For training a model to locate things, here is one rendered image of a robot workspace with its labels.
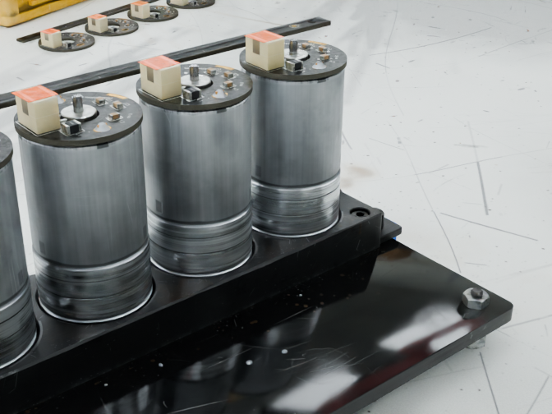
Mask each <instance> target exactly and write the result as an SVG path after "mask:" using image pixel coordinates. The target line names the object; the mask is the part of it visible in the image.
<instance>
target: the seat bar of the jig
mask: <svg viewBox="0 0 552 414"><path fill-rule="evenodd" d="M381 222H382V213H381V212H380V211H379V210H377V209H375V208H373V207H371V206H369V205H367V204H365V203H363V202H361V201H359V200H357V199H355V198H353V197H351V196H350V195H348V194H346V193H344V192H342V191H340V194H339V211H338V223H337V224H336V225H335V226H334V227H333V228H332V229H330V230H328V231H327V232H324V233H321V234H319V235H315V236H312V237H302V238H281V237H271V236H268V235H264V234H262V233H259V232H256V231H254V230H252V257H251V259H250V260H249V261H248V262H247V263H246V264H245V265H244V266H242V267H241V268H240V269H237V270H235V271H233V272H231V273H228V274H223V275H219V276H215V277H210V278H184V277H178V276H175V275H171V274H167V273H164V272H163V271H161V270H159V269H156V268H155V267H154V266H153V265H152V264H151V270H152V284H153V296H152V297H151V299H150V301H149V302H148V303H147V304H146V305H145V306H144V307H143V308H142V309H140V310H138V311H137V312H136V313H134V314H132V315H129V316H127V317H125V318H122V319H120V320H115V321H112V322H107V323H102V324H71V323H66V322H62V321H60V320H55V319H54V318H52V317H50V316H49V315H47V314H45V313H44V312H43V311H42V310H41V308H40V306H39V294H38V288H37V282H36V275H35V274H32V275H30V287H31V293H32V299H33V305H34V317H35V323H36V329H37V335H38V339H37V341H36V343H35V345H34V346H33V348H32V349H31V350H30V352H29V353H28V354H27V355H26V356H24V357H23V358H22V359H20V360H19V361H18V362H16V363H15V364H13V365H11V366H8V367H7V368H5V369H3V370H0V414H17V413H19V412H22V411H24V410H26V409H28V408H30V407H33V406H34V405H37V404H39V403H41V402H43V401H46V400H48V399H50V398H52V397H54V396H57V395H59V394H60V393H63V392H66V391H67V390H69V389H72V388H74V387H76V386H78V385H80V384H83V383H84V382H87V381H89V380H92V379H93V378H96V377H98V376H100V375H102V374H104V373H107V372H109V371H111V370H113V369H116V368H118V367H119V366H122V365H124V364H126V363H128V362H130V361H133V360H135V359H137V358H139V357H142V356H144V355H146V354H148V353H150V352H152V351H154V350H157V349H159V348H161V347H163V346H166V345H168V344H169V343H172V342H174V341H177V340H178V339H180V338H183V337H185V336H187V335H189V334H192V333H194V332H196V331H198V330H200V329H203V328H204V327H207V326H209V325H211V324H213V323H216V322H218V321H220V320H222V319H224V318H227V317H229V316H230V315H233V314H235V313H237V312H239V311H242V310H244V309H246V308H248V307H250V306H253V305H254V304H257V303H259V302H261V301H263V300H266V299H268V298H270V297H272V296H274V295H277V294H279V293H280V292H283V291H285V290H288V289H289V288H292V287H294V286H296V285H298V284H300V283H303V282H305V281H307V280H309V279H311V278H314V277H316V276H318V275H320V274H322V273H324V272H327V271H329V270H331V269H333V268H335V267H338V266H339V265H342V264H344V263H347V262H348V261H350V260H353V259H355V258H357V257H359V256H361V255H364V254H366V253H368V252H370V251H372V250H374V249H377V248H379V247H380V234H381Z"/></svg>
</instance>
